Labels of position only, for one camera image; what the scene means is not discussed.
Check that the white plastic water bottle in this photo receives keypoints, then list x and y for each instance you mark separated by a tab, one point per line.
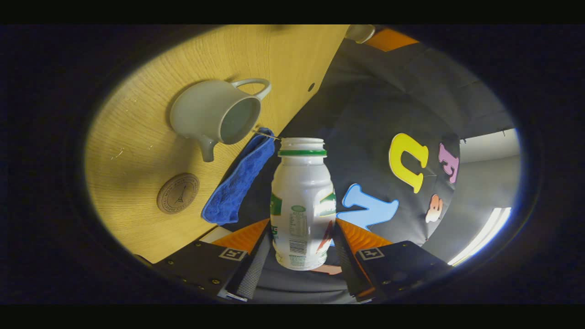
301	201

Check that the blue towel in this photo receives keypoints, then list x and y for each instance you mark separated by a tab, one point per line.
233	192

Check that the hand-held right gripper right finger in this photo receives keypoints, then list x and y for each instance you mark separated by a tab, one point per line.
347	265

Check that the white ceramic teacup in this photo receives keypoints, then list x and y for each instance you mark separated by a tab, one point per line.
201	109

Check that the round wooden coaster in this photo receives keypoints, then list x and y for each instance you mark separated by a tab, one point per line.
178	193

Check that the black backdrop cloth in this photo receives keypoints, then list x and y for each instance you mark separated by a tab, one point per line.
365	100

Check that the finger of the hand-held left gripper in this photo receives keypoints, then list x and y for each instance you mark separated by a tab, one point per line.
390	40

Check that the white teacup lid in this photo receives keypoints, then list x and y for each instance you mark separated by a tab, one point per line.
361	33

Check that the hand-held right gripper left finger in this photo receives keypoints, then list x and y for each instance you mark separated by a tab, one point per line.
251	269

